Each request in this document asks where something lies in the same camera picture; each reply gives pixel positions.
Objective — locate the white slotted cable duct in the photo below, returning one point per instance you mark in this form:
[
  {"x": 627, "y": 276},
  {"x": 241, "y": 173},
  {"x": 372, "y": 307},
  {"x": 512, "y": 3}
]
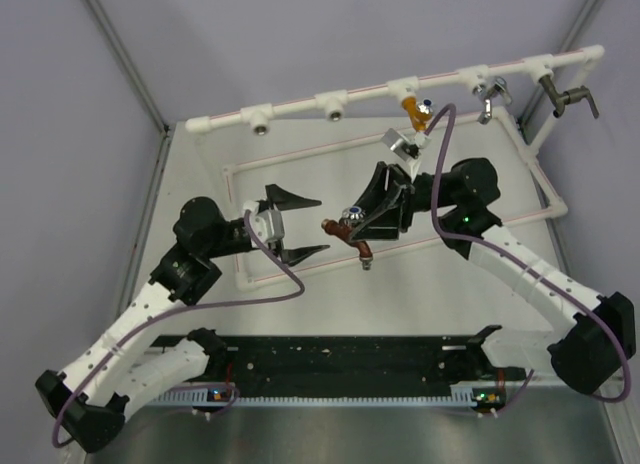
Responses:
[{"x": 213, "y": 397}]

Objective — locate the brown faucet chrome knob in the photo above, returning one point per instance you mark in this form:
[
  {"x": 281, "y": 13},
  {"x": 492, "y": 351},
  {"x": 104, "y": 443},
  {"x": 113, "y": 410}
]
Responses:
[{"x": 342, "y": 229}]

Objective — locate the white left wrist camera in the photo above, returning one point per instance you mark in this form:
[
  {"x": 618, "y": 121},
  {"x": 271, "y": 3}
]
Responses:
[{"x": 270, "y": 224}]

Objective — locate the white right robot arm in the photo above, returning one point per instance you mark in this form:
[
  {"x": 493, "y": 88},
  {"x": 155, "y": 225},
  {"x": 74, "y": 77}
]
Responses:
[{"x": 592, "y": 336}]

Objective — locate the white pipe frame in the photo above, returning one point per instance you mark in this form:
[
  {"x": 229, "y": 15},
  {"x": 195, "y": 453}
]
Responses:
[{"x": 560, "y": 76}]

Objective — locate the dark grey lever faucet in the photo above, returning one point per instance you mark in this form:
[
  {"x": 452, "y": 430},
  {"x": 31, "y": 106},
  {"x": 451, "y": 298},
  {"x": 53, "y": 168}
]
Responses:
[{"x": 561, "y": 100}]

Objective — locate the chrome lever faucet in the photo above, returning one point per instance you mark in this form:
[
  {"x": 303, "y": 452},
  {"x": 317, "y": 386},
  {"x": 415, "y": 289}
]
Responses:
[{"x": 492, "y": 101}]

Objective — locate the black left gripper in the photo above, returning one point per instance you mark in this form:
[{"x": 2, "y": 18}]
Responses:
[{"x": 285, "y": 201}]

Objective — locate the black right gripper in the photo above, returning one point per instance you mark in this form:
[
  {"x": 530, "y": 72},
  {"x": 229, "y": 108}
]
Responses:
[{"x": 387, "y": 213}]

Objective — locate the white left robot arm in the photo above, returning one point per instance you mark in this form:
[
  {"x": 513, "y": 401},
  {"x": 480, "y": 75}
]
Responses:
[{"x": 93, "y": 397}]

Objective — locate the orange faucet blue cap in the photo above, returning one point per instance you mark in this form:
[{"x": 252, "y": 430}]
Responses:
[{"x": 419, "y": 111}]

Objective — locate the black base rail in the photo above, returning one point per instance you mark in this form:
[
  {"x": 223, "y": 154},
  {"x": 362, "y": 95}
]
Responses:
[{"x": 352, "y": 366}]

